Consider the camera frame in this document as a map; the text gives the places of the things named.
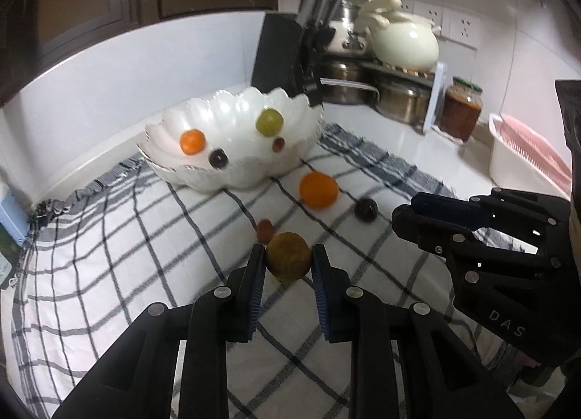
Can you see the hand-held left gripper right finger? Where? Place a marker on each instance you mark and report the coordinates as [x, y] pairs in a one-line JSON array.
[[324, 301]]

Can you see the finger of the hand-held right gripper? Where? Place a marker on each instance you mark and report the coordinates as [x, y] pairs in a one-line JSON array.
[[454, 210], [499, 292]]

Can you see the steel pots on rack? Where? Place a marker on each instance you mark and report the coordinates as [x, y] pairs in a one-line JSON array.
[[435, 96]]

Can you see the white blue pump bottle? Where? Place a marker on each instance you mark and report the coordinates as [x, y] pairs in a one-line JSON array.
[[11, 214]]

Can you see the red sauce glass jar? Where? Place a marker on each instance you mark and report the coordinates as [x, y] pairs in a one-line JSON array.
[[460, 112]]

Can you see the pink plastic colander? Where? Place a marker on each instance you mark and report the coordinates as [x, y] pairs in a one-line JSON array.
[[540, 151]]

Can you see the black white checkered cloth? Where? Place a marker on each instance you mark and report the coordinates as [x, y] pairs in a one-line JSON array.
[[136, 287]]

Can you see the white wall socket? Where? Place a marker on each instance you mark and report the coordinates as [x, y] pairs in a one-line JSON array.
[[429, 19], [407, 8], [462, 29]]

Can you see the brown wooden window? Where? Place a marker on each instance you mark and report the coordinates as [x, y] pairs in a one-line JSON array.
[[113, 1]]

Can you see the red grape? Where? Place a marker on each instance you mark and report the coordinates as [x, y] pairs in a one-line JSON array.
[[278, 143]]

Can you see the brown round fruit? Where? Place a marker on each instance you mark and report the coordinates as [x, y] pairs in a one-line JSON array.
[[288, 262]]

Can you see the cream ceramic pot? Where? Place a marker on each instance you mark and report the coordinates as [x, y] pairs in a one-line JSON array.
[[404, 44]]

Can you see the black knife block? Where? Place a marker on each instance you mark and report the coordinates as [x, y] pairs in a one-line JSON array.
[[277, 55]]

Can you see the green round plum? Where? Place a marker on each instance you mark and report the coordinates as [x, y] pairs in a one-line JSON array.
[[268, 122]]

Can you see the tall steel pot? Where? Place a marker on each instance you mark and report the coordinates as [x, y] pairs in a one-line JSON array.
[[401, 101]]

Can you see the dark purple grape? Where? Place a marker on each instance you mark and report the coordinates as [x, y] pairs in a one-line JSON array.
[[366, 210]]

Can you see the white enamel pot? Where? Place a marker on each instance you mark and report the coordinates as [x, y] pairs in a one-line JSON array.
[[345, 33]]

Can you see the white scalloped bowl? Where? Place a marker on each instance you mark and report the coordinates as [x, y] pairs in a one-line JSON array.
[[236, 173]]

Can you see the orange tangerine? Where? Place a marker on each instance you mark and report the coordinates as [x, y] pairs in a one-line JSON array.
[[192, 142], [318, 189]]

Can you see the green dish soap bottle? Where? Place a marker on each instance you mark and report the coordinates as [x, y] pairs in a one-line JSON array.
[[5, 264]]

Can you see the dark purple plum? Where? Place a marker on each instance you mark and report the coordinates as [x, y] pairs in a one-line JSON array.
[[218, 158]]

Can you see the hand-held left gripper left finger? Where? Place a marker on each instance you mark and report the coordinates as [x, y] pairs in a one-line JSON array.
[[254, 301]]

